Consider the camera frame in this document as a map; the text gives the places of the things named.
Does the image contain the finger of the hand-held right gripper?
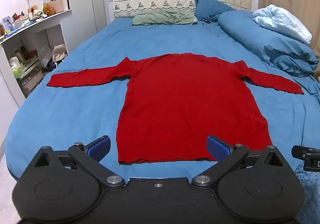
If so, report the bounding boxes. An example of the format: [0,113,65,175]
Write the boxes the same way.
[291,145,320,160]

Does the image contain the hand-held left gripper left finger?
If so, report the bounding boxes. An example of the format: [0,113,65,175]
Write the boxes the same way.
[34,135,125,188]

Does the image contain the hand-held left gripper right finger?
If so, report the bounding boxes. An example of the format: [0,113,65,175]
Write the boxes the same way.
[191,135,287,188]

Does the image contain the red knit sweater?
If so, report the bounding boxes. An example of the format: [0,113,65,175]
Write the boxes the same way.
[46,52,305,165]

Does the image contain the blue fluffy rug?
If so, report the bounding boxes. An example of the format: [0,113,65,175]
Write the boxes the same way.
[294,164,320,224]

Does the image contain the bed with blue sheet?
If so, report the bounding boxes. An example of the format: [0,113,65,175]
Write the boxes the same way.
[4,17,320,182]

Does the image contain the beige tote bag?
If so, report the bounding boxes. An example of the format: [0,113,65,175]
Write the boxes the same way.
[52,44,68,62]

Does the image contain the white plastic bag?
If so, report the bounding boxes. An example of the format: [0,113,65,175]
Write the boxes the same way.
[40,45,53,68]

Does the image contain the green tissue pack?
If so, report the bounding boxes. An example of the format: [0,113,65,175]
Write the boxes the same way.
[11,67,25,79]

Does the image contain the blue duvet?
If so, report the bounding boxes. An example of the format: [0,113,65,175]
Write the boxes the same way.
[217,10,319,77]

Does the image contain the light blue blanket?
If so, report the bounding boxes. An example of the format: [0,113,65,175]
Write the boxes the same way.
[252,4,313,45]

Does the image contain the white desk with shelves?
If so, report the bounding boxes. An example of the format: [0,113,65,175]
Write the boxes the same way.
[0,9,72,108]

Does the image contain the blue pillow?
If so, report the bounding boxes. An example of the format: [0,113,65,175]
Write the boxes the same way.
[194,0,235,23]

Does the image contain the green pillow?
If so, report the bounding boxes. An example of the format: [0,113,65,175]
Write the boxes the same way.
[132,9,195,26]

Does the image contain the orange-brown plush toy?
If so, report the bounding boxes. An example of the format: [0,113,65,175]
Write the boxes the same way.
[43,3,56,16]

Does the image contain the wicker basket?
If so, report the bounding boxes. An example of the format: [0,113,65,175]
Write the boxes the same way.
[49,0,64,13]

